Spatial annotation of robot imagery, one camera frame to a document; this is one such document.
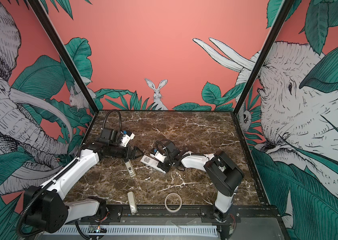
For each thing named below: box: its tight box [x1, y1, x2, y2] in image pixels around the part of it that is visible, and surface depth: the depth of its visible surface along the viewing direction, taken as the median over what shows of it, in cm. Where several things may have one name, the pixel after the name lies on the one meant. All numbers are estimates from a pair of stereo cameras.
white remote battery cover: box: [127, 191, 138, 215], surface depth 76 cm
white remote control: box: [140, 154, 167, 174], surface depth 93 cm
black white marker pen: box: [123, 159, 136, 178], surface depth 88 cm
